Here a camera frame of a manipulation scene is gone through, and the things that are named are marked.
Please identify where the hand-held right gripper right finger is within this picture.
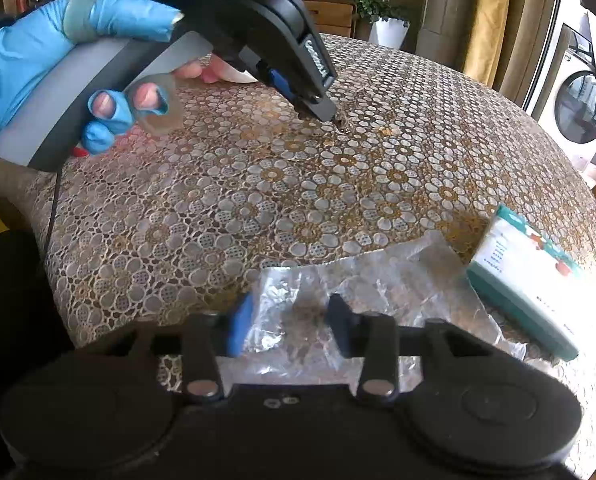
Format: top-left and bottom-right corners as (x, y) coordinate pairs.
(325, 293), (485, 404)

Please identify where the white and teal tissue pack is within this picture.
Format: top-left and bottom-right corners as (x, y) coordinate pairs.
(465, 204), (586, 362)

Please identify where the person's left hand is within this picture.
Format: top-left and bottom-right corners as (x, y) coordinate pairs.
(0, 0), (184, 157)

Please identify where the white washing machine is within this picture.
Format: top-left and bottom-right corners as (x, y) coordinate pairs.
(537, 7), (596, 161)

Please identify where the yellow curtain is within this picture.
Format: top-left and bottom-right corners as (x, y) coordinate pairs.
(462, 0), (513, 87)

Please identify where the black cable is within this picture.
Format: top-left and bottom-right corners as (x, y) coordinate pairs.
(42, 172), (63, 266)

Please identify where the wooden sideboard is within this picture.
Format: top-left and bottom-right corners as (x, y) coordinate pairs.
(300, 0), (357, 39)

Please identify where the white standing air conditioner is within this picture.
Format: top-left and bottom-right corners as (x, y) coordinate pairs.
(414, 0), (484, 68)

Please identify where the patterned lace tablecloth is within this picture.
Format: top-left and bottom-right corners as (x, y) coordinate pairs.
(28, 32), (596, 480)

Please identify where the clear crinkled plastic bag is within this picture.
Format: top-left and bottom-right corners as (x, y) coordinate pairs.
(217, 231), (529, 387)

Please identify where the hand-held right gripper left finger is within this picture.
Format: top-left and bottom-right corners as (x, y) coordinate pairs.
(109, 292), (257, 404)

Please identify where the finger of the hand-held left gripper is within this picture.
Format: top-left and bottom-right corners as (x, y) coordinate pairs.
(296, 33), (340, 123)
(264, 62), (306, 108)

